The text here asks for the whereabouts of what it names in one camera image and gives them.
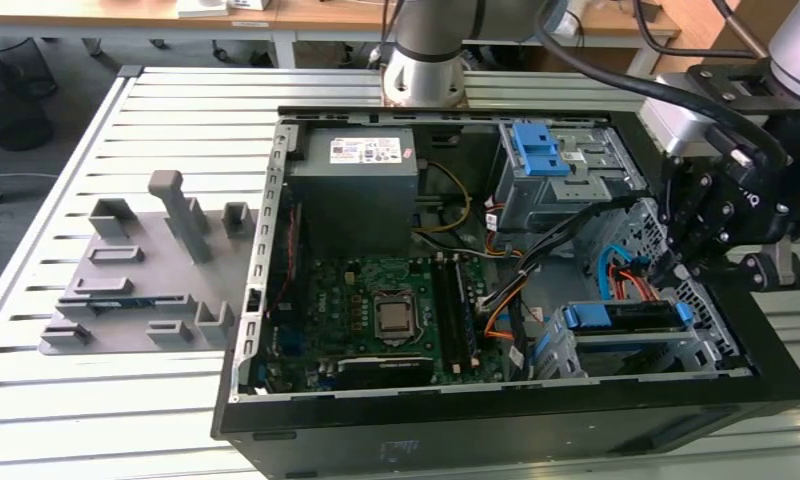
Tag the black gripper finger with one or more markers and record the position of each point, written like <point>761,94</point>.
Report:
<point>690,200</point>
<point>714,245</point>

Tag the hard disk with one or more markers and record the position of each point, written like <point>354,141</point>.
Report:
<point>590,317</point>

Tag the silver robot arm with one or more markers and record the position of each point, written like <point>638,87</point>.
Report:
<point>427,75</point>

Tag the metal disk bay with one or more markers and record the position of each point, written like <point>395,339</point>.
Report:
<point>641,340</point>

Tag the grey metal drive cage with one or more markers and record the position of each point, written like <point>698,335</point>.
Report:
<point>574,195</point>

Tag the blue plastic drive latch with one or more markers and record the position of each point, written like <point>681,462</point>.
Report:
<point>537,150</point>

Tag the brown wooden cabinet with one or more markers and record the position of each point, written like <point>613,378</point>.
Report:
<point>694,25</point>

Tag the black RAM slot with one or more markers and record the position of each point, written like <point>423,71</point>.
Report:
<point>442,310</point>
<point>461,310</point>
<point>450,310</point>

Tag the silver CPU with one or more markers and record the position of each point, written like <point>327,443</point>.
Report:
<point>394,317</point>

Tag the grey power supply unit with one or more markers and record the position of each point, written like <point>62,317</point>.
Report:
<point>354,200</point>

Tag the black CPU socket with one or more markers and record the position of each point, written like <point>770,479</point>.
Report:
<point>397,342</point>

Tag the black PC case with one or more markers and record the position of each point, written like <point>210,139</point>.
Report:
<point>441,430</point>

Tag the green motherboard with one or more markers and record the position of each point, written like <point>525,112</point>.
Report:
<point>347,300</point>

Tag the black graphics card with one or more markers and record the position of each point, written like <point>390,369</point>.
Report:
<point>383,372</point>

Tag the wooden desk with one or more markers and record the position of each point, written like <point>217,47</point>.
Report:
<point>347,22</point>
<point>74,10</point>

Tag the white blue box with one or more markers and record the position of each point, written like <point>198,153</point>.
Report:
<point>249,4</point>

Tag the grey parts rack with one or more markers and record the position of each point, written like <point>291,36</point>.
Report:
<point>174,280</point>

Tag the blue RAM stick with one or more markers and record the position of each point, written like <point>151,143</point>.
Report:
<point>134,302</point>

